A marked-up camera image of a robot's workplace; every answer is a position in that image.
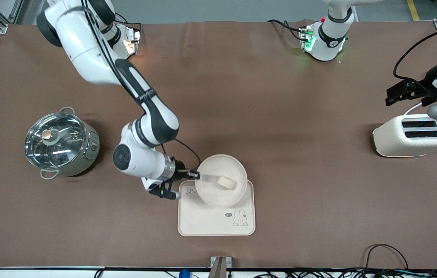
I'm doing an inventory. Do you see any glass pot lid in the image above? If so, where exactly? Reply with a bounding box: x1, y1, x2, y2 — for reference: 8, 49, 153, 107
24, 112, 87, 169

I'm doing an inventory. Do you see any black looped cable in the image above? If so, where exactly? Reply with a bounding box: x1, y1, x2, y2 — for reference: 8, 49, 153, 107
365, 244, 410, 271

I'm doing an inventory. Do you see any black right base cable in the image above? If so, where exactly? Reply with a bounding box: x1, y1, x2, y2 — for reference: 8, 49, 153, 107
114, 13, 143, 40

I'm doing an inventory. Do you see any brown table cover sheet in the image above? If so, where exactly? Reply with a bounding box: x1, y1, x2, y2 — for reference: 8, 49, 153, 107
0, 20, 437, 269

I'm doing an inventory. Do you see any pale steamed bun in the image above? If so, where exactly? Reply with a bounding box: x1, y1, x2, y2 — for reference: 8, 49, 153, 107
218, 176, 237, 191

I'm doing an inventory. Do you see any grey metal camera bracket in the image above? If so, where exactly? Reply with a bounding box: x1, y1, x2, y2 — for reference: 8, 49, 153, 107
210, 256, 232, 278

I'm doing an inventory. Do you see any cream round plate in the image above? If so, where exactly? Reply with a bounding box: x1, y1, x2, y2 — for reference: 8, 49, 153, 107
195, 154, 248, 208

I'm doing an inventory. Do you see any black cable bundle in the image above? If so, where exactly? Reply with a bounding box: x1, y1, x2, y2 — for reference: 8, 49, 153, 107
252, 268, 437, 278

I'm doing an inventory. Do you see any black base cable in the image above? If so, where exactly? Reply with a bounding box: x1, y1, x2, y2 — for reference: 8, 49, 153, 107
267, 19, 304, 41
114, 13, 143, 40

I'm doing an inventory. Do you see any white toaster power cable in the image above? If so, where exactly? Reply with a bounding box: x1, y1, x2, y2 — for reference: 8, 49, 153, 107
403, 101, 424, 116

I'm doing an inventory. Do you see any steel electric cooking pot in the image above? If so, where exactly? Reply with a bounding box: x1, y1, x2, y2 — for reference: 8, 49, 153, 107
24, 107, 100, 180

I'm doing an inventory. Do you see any black left base cable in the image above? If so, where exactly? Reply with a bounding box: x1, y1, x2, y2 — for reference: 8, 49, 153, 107
267, 19, 304, 41

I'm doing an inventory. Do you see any cream rabbit print tray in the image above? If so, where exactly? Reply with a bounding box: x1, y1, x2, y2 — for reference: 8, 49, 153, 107
178, 180, 256, 237

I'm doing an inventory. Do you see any cream two-slot toaster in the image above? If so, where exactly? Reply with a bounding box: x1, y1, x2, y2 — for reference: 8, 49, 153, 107
372, 114, 437, 158

